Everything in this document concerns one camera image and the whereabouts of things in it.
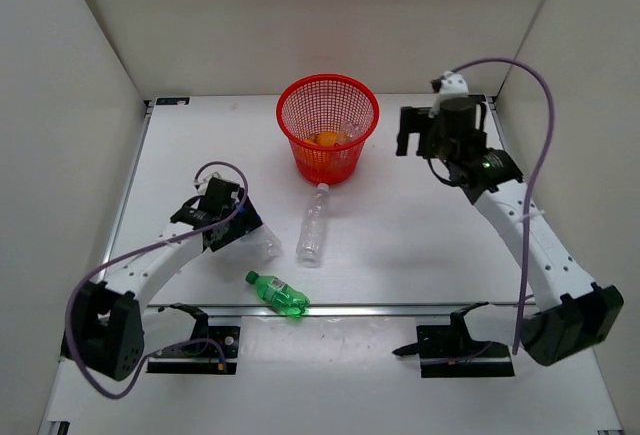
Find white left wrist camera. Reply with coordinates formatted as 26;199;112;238
193;171;221;195

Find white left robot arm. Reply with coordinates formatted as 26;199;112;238
64;178;263;381

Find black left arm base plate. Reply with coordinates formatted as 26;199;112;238
146;304;241;375

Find orange juice bottle yellow cap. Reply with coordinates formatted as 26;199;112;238
304;131;340;148

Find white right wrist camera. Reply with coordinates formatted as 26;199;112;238
430;71;469;118

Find clear bottle red label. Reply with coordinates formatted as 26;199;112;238
334;120;362;149

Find green plastic bottle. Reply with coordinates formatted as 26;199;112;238
245;271;311;319

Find black label table corner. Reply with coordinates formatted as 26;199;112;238
469;94;487;104
155;97;190;106

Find black label left table corner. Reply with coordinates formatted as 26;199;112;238
155;97;190;106

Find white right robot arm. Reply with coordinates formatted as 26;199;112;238
396;96;624;366

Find red mesh plastic bin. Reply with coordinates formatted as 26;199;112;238
276;73;380;185

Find crushed orange plastic bottle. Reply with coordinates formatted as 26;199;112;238
297;148;343;175

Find clear unlabelled plastic bottle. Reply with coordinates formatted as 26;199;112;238
296;183;329;268

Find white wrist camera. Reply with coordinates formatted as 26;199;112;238
430;71;469;118
193;171;221;195

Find clear bottle blue label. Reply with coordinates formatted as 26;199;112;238
235;216;282;263

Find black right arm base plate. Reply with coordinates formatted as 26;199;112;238
392;302;515;379

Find black label right table corner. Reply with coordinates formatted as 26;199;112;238
469;94;487;104

